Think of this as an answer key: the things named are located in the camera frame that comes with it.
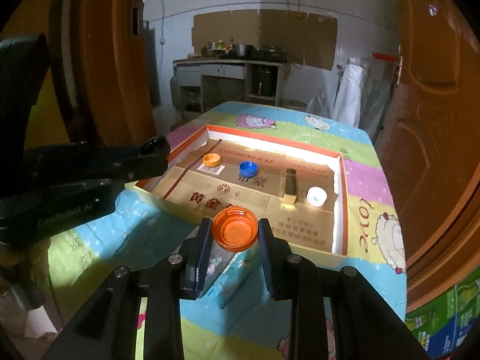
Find metal door handle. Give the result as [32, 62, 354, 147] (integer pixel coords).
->
[394, 45, 404, 87]

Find green printed beverage carton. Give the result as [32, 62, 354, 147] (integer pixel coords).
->
[405, 281, 480, 359]

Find colourful cartoon sheep tablecloth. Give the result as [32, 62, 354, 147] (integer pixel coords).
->
[47, 101, 409, 360]

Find clear floral plastic case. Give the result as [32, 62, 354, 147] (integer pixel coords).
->
[202, 249, 241, 299]

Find brown cardboard wall covering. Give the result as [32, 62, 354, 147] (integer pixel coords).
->
[192, 9, 338, 71]

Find teal lighter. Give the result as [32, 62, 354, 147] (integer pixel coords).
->
[234, 251, 263, 282]

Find gold rectangular box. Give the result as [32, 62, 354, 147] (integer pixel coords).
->
[282, 169, 299, 206]

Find white sack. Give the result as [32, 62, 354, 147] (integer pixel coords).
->
[332, 58, 366, 128]

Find kitchen counter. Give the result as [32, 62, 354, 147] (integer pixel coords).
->
[172, 58, 289, 121]

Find shallow cardboard tray box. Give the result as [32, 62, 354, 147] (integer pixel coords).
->
[134, 124, 351, 257]

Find brown wooden door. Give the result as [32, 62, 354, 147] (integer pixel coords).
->
[375, 0, 480, 301]

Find dark orange bottle cap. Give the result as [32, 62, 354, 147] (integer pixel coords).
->
[212, 209, 259, 253]

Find black gas stove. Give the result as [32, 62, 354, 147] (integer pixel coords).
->
[251, 45, 287, 62]

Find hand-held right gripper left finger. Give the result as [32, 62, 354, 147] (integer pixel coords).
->
[41, 217, 214, 360]

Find metal door strike plate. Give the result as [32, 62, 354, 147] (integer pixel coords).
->
[130, 2, 145, 37]

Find clear plastic wrap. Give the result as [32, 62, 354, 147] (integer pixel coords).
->
[360, 64, 391, 136]

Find black appliance under counter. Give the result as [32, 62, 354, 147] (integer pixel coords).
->
[250, 65, 276, 96]

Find white bottle cap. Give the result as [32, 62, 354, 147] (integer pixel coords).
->
[306, 187, 328, 207]

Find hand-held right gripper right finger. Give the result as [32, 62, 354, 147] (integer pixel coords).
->
[258, 217, 432, 360]

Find dark grey cabinet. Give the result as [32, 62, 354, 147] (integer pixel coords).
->
[144, 28, 162, 107]

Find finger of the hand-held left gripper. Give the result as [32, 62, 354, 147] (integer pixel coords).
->
[75, 136, 170, 162]
[86, 154, 170, 186]

